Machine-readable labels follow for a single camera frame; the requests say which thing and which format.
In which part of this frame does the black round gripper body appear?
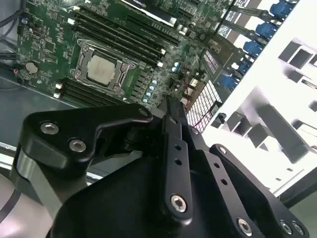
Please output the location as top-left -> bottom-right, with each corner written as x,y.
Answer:
51,123 -> 236,238

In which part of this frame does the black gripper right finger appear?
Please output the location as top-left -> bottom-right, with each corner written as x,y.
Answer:
176,100 -> 310,238

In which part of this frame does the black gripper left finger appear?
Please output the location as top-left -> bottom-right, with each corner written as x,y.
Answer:
13,96 -> 196,221

